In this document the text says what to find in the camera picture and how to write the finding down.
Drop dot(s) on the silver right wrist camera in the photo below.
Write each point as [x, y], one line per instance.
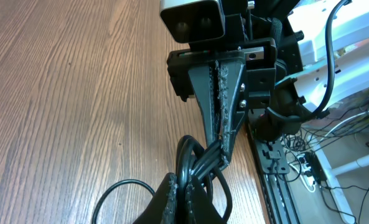
[192, 21]

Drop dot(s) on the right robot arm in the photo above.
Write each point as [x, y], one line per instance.
[243, 55]

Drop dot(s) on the white power strip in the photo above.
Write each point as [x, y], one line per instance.
[303, 168]

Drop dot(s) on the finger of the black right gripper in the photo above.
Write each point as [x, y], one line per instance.
[203, 85]
[229, 82]

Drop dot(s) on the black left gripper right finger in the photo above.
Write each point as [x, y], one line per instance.
[198, 208]

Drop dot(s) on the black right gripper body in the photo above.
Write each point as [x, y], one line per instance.
[260, 57]

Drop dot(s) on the white table frame leg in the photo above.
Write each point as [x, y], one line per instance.
[337, 193]

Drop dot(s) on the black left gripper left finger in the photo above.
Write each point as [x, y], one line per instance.
[162, 207]

